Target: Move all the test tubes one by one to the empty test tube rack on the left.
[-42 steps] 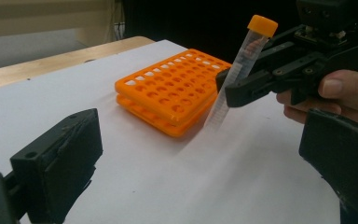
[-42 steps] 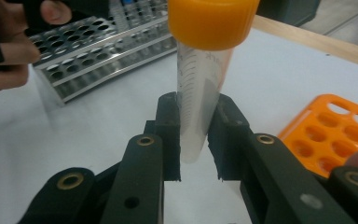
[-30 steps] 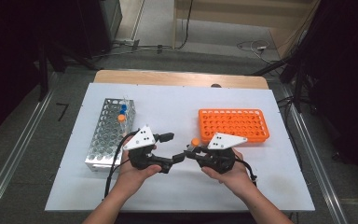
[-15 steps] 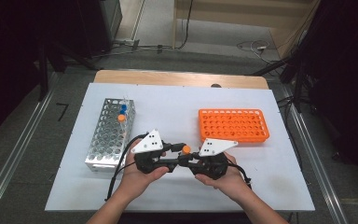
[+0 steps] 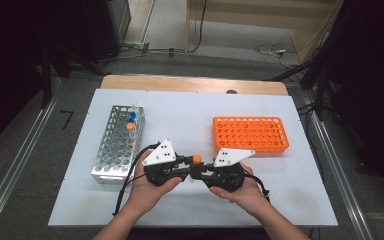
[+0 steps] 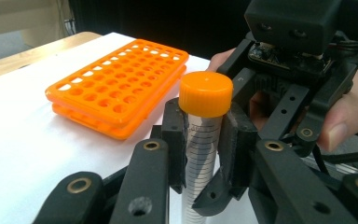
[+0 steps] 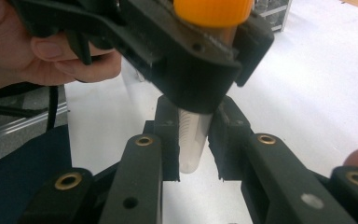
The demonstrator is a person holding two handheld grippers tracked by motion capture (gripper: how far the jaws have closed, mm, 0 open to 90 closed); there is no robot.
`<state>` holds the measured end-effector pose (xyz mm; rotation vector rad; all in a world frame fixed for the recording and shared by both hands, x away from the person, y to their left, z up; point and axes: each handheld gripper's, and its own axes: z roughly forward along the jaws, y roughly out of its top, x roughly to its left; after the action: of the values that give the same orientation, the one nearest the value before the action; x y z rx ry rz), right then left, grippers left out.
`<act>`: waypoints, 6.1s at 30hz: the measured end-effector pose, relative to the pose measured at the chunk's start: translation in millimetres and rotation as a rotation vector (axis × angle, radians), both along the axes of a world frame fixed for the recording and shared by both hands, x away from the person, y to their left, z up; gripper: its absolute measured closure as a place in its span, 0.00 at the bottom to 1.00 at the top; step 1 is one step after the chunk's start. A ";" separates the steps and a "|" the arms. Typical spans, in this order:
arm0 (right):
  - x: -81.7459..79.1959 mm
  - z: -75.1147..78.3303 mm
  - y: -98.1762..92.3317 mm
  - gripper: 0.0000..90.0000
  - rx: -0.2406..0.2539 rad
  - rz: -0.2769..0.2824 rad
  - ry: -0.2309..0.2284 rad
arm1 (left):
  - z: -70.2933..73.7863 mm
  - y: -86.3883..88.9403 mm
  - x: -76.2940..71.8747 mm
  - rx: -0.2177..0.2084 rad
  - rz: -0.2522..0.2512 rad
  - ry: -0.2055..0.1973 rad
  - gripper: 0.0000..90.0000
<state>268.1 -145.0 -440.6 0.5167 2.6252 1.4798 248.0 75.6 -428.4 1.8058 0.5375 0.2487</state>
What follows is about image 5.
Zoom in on person's right hand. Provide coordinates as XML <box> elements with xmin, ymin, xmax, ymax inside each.
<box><xmin>208</xmin><ymin>162</ymin><xmax>273</xmax><ymax>220</ymax></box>

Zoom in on hanging black cable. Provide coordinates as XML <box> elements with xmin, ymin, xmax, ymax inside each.
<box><xmin>186</xmin><ymin>0</ymin><xmax>208</xmax><ymax>54</ymax></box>

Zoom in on hand-held gripper black cable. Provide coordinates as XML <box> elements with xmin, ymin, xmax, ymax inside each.
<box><xmin>243</xmin><ymin>169</ymin><xmax>271</xmax><ymax>203</ymax></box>
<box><xmin>112</xmin><ymin>142</ymin><xmax>162</xmax><ymax>217</ymax></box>

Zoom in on person's left hand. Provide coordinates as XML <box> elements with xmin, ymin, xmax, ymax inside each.
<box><xmin>124</xmin><ymin>159</ymin><xmax>183</xmax><ymax>216</ymax></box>

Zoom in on orange test tube rack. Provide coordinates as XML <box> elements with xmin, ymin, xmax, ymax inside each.
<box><xmin>212</xmin><ymin>115</ymin><xmax>290</xmax><ymax>154</ymax></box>

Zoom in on orange-capped test tube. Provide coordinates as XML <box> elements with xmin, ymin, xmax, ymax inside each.
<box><xmin>126</xmin><ymin>122</ymin><xmax>139</xmax><ymax>149</ymax></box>
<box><xmin>189</xmin><ymin>154</ymin><xmax>203</xmax><ymax>183</ymax></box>

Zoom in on white floor cable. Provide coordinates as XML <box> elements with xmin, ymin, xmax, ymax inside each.
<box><xmin>253</xmin><ymin>42</ymin><xmax>301</xmax><ymax>69</ymax></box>

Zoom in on left hand-held gripper black cable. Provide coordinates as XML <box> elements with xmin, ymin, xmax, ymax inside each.
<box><xmin>112</xmin><ymin>142</ymin><xmax>162</xmax><ymax>217</ymax></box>

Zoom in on metal test tube rack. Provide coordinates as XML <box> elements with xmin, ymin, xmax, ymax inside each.
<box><xmin>90</xmin><ymin>104</ymin><xmax>147</xmax><ymax>185</ymax></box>

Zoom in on white table board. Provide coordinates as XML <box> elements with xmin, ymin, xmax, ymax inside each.
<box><xmin>48</xmin><ymin>88</ymin><xmax>339</xmax><ymax>228</ymax></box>

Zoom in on right hand-held gripper black cable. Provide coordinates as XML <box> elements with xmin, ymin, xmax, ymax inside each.
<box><xmin>243</xmin><ymin>169</ymin><xmax>271</xmax><ymax>203</ymax></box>

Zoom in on dark curtain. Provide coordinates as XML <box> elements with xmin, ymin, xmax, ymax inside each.
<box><xmin>0</xmin><ymin>0</ymin><xmax>89</xmax><ymax>158</ymax></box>
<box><xmin>313</xmin><ymin>0</ymin><xmax>384</xmax><ymax>201</ymax></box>

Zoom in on wooden table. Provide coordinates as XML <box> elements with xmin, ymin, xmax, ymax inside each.
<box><xmin>99</xmin><ymin>74</ymin><xmax>289</xmax><ymax>97</ymax></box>

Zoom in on black cabinet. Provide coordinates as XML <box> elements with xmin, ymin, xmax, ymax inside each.
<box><xmin>83</xmin><ymin>0</ymin><xmax>133</xmax><ymax>64</ymax></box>

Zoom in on person's dark clothing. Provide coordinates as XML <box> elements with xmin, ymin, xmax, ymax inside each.
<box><xmin>126</xmin><ymin>227</ymin><xmax>271</xmax><ymax>240</ymax></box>

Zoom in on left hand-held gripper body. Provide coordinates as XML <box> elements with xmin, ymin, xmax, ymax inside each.
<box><xmin>142</xmin><ymin>138</ymin><xmax>186</xmax><ymax>187</ymax></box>

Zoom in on black metal stand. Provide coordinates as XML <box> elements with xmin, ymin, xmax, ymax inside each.
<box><xmin>39</xmin><ymin>43</ymin><xmax>109</xmax><ymax>109</ymax></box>
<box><xmin>266</xmin><ymin>61</ymin><xmax>336</xmax><ymax>122</ymax></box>

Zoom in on grey floor cables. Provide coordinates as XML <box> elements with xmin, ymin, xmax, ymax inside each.
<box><xmin>99</xmin><ymin>41</ymin><xmax>188</xmax><ymax>64</ymax></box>

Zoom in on metal floor rail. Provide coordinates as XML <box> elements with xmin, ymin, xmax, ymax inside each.
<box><xmin>299</xmin><ymin>91</ymin><xmax>375</xmax><ymax>240</ymax></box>
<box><xmin>0</xmin><ymin>78</ymin><xmax>64</xmax><ymax>234</ymax></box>

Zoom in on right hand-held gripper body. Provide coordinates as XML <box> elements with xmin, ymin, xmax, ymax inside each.
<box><xmin>207</xmin><ymin>148</ymin><xmax>256</xmax><ymax>194</ymax></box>

